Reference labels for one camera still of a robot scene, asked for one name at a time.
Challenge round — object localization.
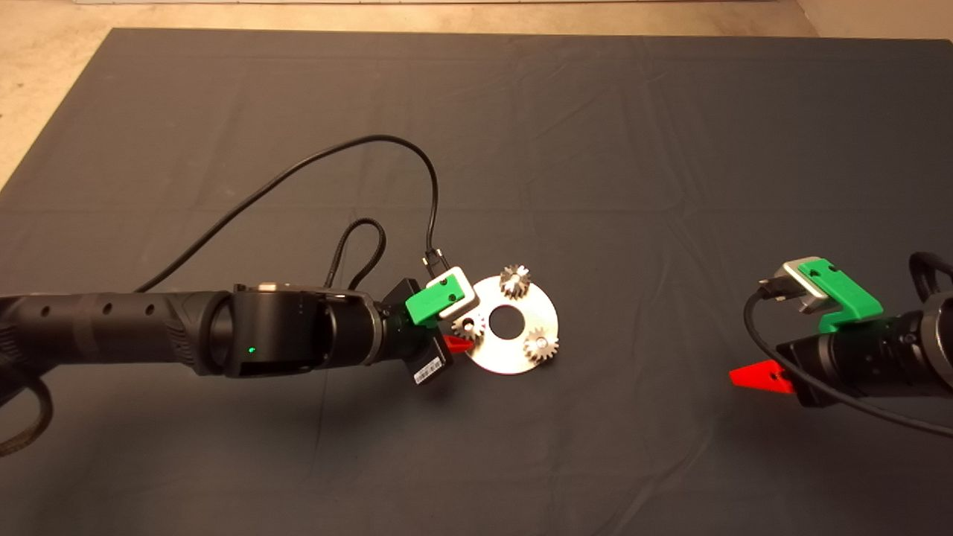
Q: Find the steel planetary gear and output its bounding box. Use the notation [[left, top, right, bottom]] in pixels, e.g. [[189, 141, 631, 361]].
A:
[[452, 314, 486, 345], [523, 328, 560, 364], [499, 263, 532, 300]]

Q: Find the round metal carrier plate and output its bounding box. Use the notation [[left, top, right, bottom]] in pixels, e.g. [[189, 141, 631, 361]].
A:
[[463, 275, 559, 375]]

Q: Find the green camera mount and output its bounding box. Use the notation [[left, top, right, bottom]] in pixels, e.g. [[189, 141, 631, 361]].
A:
[[404, 272, 466, 328], [804, 258, 885, 333]]

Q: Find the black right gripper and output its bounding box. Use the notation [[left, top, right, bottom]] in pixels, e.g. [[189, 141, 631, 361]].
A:
[[730, 311, 928, 407]]

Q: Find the thin black camera cable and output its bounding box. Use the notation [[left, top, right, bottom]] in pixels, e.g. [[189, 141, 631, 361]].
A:
[[743, 277, 953, 438], [134, 135, 450, 293]]

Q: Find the dark grey table cloth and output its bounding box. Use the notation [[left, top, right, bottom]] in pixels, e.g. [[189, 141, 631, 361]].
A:
[[0, 27, 953, 536]]

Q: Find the black braided cable loop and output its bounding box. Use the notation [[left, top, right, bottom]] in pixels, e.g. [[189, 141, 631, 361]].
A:
[[324, 218, 388, 291], [910, 252, 953, 300]]

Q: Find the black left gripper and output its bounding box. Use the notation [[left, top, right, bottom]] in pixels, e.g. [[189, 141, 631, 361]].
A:
[[378, 278, 474, 386]]

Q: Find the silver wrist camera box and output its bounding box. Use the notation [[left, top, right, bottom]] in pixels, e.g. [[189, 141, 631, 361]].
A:
[[427, 267, 479, 321], [777, 258, 833, 313]]

